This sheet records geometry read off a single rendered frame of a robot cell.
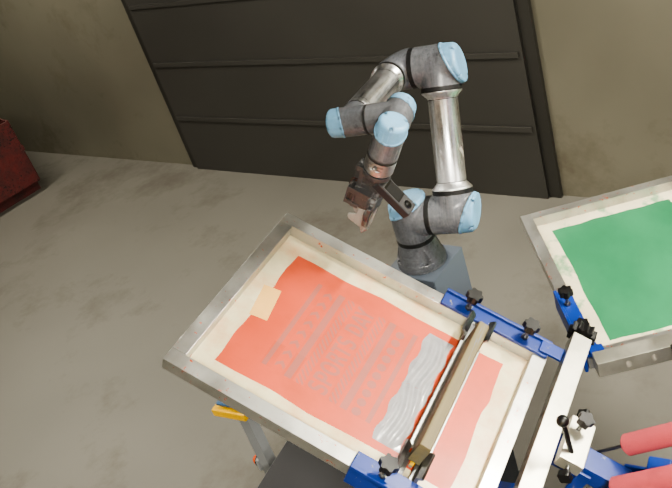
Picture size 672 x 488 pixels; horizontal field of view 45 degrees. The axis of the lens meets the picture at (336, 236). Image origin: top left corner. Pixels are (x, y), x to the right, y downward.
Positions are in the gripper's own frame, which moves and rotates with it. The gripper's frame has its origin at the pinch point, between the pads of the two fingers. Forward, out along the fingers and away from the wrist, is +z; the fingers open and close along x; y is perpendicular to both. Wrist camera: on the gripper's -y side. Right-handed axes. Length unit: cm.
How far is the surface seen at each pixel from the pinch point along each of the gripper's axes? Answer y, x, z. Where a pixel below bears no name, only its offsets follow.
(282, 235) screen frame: 19.6, 6.4, 10.1
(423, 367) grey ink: -29.4, 20.7, 12.9
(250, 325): 12.2, 34.3, 13.7
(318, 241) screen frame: 10.8, 1.7, 10.6
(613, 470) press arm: -77, 27, 5
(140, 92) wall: 270, -294, 270
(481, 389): -44.4, 17.4, 13.7
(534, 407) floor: -78, -84, 131
